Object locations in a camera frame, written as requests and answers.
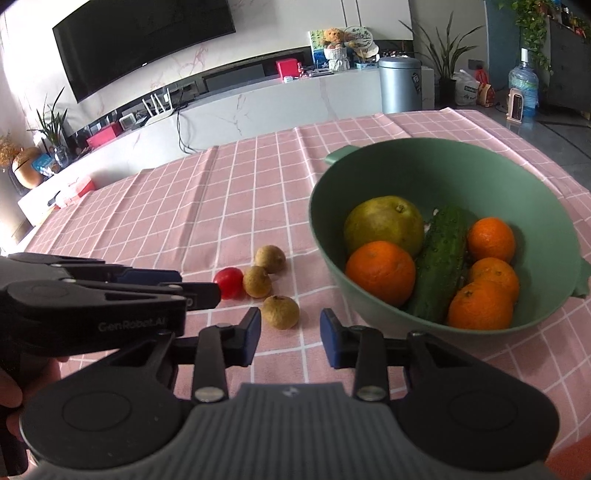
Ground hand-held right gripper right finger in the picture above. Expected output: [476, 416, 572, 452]
[320, 308, 490, 403]

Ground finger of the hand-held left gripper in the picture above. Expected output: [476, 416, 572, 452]
[71, 278, 222, 311]
[8, 252, 183, 287]

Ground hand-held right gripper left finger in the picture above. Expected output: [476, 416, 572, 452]
[106, 307, 262, 403]

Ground red cherry tomato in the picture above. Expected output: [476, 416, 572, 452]
[213, 267, 245, 301]

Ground brown longan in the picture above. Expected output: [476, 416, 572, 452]
[243, 265, 272, 298]
[254, 245, 286, 274]
[262, 295, 299, 330]

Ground orange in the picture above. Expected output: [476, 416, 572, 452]
[345, 240, 417, 308]
[468, 257, 521, 303]
[467, 217, 516, 265]
[446, 280, 515, 330]

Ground yellow green pear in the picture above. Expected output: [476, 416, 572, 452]
[344, 196, 426, 259]

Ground green cucumber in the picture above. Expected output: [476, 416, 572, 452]
[406, 206, 472, 324]

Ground green colander bowl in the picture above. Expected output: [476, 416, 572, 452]
[308, 137, 591, 340]

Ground person's left hand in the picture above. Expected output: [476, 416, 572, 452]
[0, 357, 62, 440]

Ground pink checkered tablecloth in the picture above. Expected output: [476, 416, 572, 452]
[23, 107, 591, 462]

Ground red and white box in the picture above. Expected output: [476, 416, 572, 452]
[54, 180, 96, 206]

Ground flat red box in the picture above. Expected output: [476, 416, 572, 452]
[86, 126, 123, 149]

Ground orange gourd vase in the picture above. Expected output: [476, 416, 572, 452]
[11, 147, 44, 189]

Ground white router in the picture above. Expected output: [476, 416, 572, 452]
[142, 92, 181, 123]

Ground orchid plant in glass vase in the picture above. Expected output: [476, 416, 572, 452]
[28, 88, 72, 167]

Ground dried yellow flowers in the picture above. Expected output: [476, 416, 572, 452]
[0, 134, 21, 169]

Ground white marble television console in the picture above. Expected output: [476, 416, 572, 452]
[17, 66, 435, 234]

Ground black flat television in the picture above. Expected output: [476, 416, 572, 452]
[52, 0, 237, 103]

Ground grey round trash bin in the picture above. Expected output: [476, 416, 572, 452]
[378, 56, 423, 114]

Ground long-leaf potted plant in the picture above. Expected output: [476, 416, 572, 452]
[399, 16, 467, 108]

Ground teddy bear bouquet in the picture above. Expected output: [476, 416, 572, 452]
[322, 28, 350, 71]

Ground blue green picture card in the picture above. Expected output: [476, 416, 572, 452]
[308, 30, 328, 65]

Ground orange red clothing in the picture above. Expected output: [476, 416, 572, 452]
[538, 440, 591, 480]

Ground white plastic bag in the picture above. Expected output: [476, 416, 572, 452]
[454, 70, 481, 106]

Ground red bag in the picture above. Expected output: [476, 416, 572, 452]
[475, 69, 497, 108]

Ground small beige heater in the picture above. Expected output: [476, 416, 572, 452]
[506, 89, 526, 124]

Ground decorative round plate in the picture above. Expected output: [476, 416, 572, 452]
[344, 25, 375, 49]

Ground blue water jug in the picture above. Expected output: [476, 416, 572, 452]
[508, 47, 540, 117]

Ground dark cabinet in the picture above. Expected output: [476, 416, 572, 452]
[547, 18, 591, 116]

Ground trailing pothos plant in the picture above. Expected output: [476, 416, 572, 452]
[510, 0, 561, 75]

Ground row of small bottles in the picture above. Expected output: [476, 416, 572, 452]
[551, 0, 591, 33]

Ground black cable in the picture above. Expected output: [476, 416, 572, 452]
[177, 90, 204, 153]

